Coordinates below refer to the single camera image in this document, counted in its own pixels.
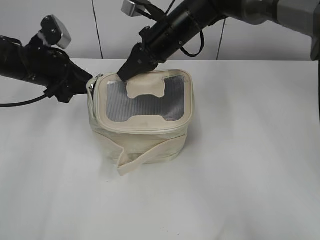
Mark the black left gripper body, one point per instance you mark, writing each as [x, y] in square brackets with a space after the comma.
[72, 82]

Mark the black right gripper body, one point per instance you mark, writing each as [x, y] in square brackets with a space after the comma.
[160, 42]

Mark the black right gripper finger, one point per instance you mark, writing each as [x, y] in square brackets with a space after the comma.
[134, 66]

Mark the cream fabric zipper bag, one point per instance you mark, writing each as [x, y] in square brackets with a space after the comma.
[141, 121]

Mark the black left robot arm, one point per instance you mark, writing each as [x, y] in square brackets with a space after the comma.
[41, 65]

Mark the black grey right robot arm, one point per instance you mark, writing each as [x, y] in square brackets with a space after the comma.
[302, 16]

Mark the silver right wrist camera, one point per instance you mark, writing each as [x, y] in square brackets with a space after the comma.
[130, 8]

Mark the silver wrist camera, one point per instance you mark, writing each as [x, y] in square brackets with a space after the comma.
[130, 8]
[54, 33]

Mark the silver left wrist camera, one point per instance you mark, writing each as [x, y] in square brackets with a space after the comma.
[54, 33]

